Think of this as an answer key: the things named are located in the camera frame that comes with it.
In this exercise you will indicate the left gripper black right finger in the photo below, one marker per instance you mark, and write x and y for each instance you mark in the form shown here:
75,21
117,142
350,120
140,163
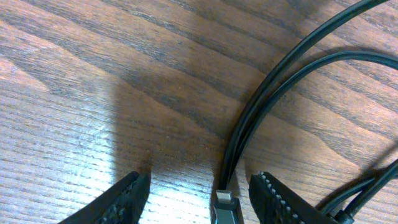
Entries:
273,202

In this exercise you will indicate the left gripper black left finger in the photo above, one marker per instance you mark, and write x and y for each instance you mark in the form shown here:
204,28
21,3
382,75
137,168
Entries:
123,203

